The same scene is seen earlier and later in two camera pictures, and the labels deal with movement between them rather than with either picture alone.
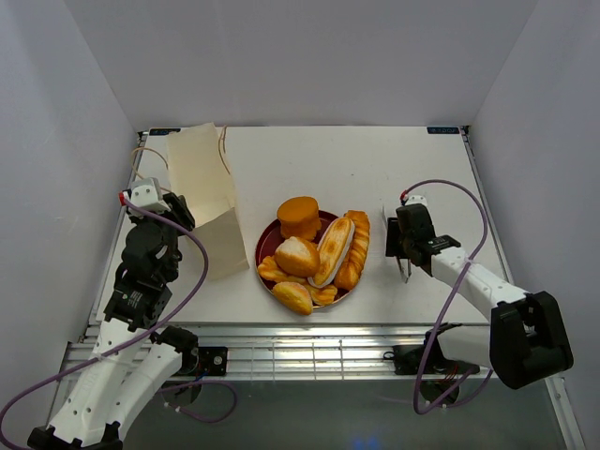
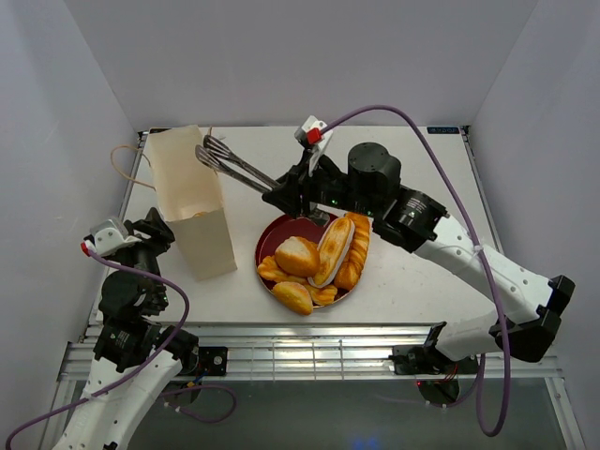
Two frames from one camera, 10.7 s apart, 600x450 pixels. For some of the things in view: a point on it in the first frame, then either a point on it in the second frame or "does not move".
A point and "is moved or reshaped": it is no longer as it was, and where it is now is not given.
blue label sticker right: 442,129 does not move
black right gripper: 396,245 → 294,192
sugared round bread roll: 298,257 does not move
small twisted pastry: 268,269 does not move
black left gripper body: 179,212 → 147,232
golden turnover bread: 293,297 does not move
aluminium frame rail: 293,352 does not move
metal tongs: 409,261 → 220,157
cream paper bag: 199,178 is moved or reshaped
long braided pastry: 358,252 does not move
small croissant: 323,295 does not move
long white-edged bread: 333,247 does not move
